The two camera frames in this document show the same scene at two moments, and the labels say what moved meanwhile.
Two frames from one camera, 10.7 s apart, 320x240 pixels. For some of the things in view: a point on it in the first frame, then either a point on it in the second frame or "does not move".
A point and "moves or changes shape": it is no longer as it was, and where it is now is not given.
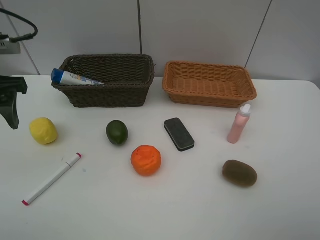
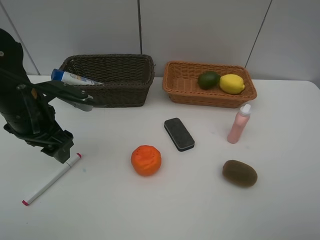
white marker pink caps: (69, 163) does not move
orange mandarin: (146, 160) does not move
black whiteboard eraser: (178, 134) does not move
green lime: (117, 132) -> (208, 80)
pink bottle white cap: (239, 124) does not move
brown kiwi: (239, 173) does not move
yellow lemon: (43, 129) moves or changes shape
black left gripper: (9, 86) -> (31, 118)
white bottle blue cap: (62, 76) does not move
